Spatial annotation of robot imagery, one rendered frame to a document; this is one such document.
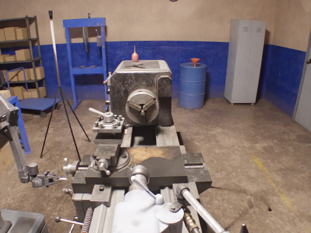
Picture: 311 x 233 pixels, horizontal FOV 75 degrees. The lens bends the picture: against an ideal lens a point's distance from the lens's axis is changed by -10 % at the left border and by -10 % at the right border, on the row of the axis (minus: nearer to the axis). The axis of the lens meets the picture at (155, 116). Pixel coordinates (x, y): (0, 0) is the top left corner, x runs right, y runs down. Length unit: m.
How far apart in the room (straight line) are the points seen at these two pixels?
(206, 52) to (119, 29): 2.01
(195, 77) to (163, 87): 2.79
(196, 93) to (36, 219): 3.67
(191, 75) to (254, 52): 1.47
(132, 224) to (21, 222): 1.53
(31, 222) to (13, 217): 0.20
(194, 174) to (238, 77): 3.91
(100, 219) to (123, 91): 1.08
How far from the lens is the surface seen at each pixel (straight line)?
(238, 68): 5.01
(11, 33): 5.53
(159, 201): 0.74
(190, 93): 4.63
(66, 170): 1.47
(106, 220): 1.16
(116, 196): 1.27
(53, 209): 2.52
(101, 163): 1.20
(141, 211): 0.73
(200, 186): 1.33
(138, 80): 1.82
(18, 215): 2.20
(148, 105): 1.64
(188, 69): 4.53
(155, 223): 0.70
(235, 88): 5.10
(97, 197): 1.22
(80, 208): 1.39
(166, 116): 1.93
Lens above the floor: 1.69
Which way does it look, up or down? 23 degrees down
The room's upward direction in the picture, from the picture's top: straight up
